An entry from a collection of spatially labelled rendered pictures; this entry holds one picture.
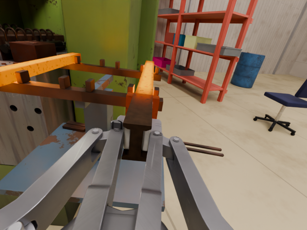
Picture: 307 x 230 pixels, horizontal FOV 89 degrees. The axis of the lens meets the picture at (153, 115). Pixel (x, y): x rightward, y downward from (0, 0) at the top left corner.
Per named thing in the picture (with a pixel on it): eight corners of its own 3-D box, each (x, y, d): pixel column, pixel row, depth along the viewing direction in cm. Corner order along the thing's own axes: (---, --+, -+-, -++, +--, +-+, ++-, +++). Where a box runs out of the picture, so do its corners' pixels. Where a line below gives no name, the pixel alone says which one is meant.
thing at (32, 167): (163, 211, 38) (165, 206, 37) (-6, 194, 36) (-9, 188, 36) (161, 138, 64) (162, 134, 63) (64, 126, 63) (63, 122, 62)
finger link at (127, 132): (129, 149, 16) (122, 149, 16) (136, 117, 23) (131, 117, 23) (131, 126, 15) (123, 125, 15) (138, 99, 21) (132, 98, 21)
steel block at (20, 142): (56, 169, 70) (33, 69, 49) (-32, 161, 68) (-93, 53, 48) (97, 113, 120) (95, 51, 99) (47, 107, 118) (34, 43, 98)
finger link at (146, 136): (143, 127, 15) (151, 128, 15) (147, 100, 21) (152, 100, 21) (140, 151, 16) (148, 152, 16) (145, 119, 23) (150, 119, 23)
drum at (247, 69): (239, 81, 517) (250, 52, 474) (256, 88, 466) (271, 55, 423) (225, 81, 492) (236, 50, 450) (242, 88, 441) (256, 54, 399)
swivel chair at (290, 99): (304, 133, 237) (350, 66, 191) (285, 140, 212) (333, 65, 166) (266, 116, 282) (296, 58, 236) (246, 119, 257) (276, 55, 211)
